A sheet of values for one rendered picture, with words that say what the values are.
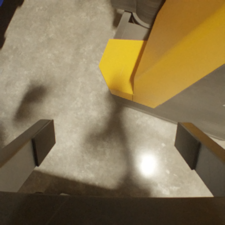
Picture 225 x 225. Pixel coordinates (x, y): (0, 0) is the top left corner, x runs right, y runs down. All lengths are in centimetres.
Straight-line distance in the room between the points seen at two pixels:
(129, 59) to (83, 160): 61
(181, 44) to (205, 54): 3
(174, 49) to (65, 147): 85
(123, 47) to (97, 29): 51
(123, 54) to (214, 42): 45
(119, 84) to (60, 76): 56
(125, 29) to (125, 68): 21
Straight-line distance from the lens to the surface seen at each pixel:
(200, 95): 36
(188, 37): 21
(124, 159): 92
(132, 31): 74
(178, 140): 16
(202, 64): 25
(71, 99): 99
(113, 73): 60
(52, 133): 16
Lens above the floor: 90
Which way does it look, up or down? 80 degrees down
